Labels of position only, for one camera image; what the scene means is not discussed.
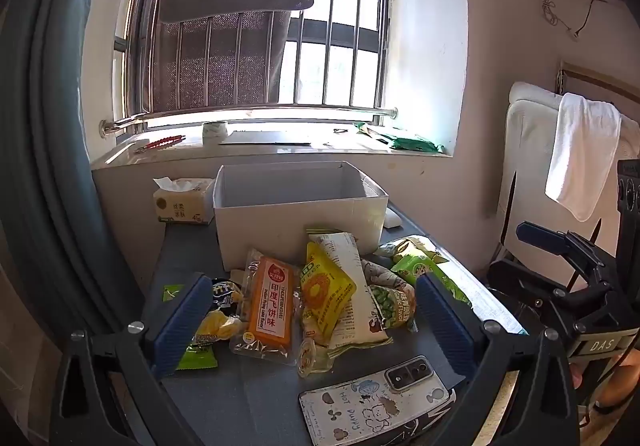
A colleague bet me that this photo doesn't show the green pea snack packet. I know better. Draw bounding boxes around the green pea snack packet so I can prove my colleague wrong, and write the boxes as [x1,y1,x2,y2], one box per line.
[367,283,418,331]

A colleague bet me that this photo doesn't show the orange flat snack packet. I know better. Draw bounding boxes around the orange flat snack packet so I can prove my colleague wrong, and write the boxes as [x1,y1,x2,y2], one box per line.
[231,253,301,367]

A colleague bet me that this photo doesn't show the black yellow snack packet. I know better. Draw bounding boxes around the black yellow snack packet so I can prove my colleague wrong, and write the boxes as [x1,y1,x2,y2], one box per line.
[192,278,248,344]

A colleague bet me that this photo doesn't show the white cardboard box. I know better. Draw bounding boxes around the white cardboard box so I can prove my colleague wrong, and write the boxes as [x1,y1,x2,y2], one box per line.
[213,162,389,271]

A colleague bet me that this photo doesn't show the tissue pack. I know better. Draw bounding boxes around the tissue pack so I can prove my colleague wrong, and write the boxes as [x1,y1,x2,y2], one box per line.
[152,177,216,225]

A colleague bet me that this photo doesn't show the wooden board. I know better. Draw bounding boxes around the wooden board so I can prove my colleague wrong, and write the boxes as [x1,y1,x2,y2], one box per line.
[557,60,640,96]

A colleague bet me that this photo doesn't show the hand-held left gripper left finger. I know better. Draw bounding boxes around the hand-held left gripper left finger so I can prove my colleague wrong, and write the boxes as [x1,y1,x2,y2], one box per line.
[50,272,216,446]

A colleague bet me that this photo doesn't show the green plastic bag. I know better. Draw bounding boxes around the green plastic bag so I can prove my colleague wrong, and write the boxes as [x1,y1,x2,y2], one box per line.
[354,122,446,153]

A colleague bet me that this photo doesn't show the metal window guard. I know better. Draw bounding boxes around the metal window guard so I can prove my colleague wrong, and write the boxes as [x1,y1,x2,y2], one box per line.
[102,0,408,134]

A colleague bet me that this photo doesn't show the pale green snack packet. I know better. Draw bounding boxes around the pale green snack packet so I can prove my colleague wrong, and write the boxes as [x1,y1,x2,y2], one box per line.
[372,235,441,259]

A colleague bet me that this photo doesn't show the white towel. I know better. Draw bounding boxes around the white towel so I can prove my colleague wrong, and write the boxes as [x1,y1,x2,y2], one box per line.
[545,93,623,221]

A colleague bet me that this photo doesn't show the hanging cord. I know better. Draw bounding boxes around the hanging cord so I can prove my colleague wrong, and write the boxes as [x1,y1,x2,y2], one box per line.
[530,0,596,41]

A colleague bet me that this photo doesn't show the bright green snack packet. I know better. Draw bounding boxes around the bright green snack packet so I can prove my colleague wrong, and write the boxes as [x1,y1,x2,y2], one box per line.
[390,248,473,307]

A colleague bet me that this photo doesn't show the white green-printed snack packet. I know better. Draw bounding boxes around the white green-printed snack packet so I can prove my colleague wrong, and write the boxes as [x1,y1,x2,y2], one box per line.
[306,226,393,357]

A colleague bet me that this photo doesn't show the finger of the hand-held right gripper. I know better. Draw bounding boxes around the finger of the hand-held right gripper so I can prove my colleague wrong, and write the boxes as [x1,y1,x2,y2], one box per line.
[487,258,596,311]
[516,221,611,279]

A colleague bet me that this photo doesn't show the grey woven cloth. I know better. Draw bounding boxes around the grey woven cloth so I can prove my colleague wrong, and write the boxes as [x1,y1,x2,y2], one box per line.
[151,10,292,113]

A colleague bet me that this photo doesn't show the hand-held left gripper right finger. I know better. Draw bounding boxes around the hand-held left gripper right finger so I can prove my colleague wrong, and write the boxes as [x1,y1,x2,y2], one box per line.
[415,272,582,446]

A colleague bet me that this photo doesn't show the person's right hand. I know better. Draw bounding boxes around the person's right hand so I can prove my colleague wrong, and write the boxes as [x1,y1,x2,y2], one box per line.
[571,348,640,429]

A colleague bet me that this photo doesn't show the red-handled pliers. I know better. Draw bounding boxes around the red-handled pliers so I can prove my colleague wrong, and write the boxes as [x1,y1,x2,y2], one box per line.
[134,135,187,154]

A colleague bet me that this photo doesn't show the ink-painting snack bag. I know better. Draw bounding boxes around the ink-painting snack bag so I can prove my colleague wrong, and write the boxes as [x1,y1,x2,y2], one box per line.
[362,258,416,297]

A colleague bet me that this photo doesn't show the clear round pastry packet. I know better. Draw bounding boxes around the clear round pastry packet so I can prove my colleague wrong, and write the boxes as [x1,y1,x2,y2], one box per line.
[297,338,335,379]

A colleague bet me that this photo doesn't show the phone with cartoon case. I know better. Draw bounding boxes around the phone with cartoon case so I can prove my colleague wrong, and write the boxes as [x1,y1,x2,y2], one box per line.
[298,356,457,446]

